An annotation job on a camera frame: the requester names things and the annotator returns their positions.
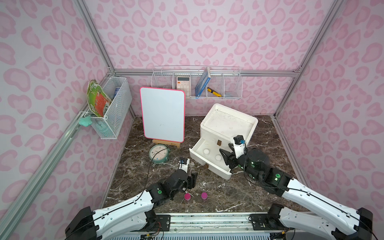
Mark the blue book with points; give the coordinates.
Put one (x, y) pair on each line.
(203, 82)

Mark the white calculator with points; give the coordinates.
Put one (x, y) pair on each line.
(184, 84)

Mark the magenta paint can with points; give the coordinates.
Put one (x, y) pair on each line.
(204, 196)
(187, 197)

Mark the yellow utility knife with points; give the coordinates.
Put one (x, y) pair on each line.
(214, 92)

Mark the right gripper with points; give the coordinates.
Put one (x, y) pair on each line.
(231, 159)

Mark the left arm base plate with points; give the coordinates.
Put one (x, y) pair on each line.
(159, 223)

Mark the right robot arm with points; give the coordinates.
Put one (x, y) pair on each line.
(328, 219)

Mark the white mesh side basket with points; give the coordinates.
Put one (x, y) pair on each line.
(108, 127)

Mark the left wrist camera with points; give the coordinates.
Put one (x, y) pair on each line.
(184, 163)

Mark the green alarm clock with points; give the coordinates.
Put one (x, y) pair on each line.
(159, 154)

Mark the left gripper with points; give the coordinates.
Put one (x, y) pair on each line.
(190, 180)

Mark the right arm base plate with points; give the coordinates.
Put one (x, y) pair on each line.
(264, 222)

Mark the wooden whiteboard stand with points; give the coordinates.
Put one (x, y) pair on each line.
(170, 143)

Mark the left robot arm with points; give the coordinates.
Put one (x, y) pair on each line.
(134, 214)

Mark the white wire wall basket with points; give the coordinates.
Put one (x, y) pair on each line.
(226, 81)

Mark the green wall hook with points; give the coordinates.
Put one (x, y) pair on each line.
(85, 121)

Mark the green red snack bag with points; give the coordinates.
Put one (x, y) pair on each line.
(98, 101)

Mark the pink-framed whiteboard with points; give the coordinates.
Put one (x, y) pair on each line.
(163, 112)

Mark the white three-drawer cabinet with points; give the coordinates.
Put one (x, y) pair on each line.
(222, 124)

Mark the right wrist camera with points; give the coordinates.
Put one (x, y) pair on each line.
(239, 146)

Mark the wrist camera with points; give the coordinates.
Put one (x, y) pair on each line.
(184, 163)
(239, 146)

